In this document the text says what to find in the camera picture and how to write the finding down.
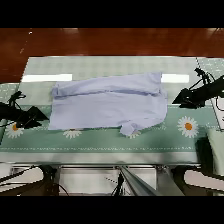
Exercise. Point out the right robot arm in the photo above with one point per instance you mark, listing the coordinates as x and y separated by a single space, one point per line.
211 88

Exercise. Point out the light blue shirt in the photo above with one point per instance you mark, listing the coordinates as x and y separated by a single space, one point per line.
110 106

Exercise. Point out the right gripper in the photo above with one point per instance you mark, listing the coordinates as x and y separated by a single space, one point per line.
190 98

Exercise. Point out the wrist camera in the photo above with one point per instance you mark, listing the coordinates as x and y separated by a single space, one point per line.
16 97
201 73

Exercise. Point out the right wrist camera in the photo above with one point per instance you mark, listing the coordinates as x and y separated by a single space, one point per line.
201 73

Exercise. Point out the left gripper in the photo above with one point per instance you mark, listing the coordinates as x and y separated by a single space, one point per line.
28 119

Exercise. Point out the silver frame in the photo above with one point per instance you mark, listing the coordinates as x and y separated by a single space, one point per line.
138 186

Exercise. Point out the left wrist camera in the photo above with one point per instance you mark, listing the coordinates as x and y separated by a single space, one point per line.
16 97

